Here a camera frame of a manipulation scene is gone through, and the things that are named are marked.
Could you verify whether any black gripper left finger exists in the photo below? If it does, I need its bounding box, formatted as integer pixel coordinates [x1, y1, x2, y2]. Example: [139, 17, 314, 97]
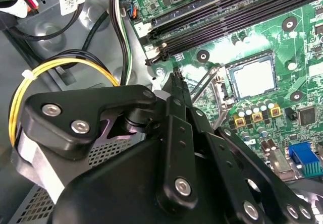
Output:
[12, 72, 200, 211]

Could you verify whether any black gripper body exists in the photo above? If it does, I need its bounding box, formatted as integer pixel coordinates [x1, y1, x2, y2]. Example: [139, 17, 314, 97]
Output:
[50, 138, 250, 224]

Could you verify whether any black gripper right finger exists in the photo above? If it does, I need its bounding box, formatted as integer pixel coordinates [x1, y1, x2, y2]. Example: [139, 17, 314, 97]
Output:
[181, 79, 319, 224]

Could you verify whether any metal socket cover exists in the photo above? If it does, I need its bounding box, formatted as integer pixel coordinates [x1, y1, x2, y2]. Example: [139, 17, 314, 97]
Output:
[190, 65, 229, 130]

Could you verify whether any silver CPU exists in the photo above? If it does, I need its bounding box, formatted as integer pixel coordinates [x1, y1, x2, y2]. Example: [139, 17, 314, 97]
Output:
[231, 57, 278, 101]

